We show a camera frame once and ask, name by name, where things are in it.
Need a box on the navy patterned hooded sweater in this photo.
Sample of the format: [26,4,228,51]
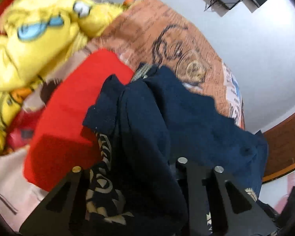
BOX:
[83,66,268,235]

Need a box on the red folded garment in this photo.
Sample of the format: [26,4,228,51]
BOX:
[23,49,134,191]

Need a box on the wooden wardrobe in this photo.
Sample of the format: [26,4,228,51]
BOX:
[263,113,295,183]

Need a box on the yellow cartoon print blanket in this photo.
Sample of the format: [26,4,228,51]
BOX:
[0,0,124,155]

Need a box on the printed newspaper pattern bedspread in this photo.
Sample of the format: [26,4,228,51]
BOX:
[0,0,245,231]

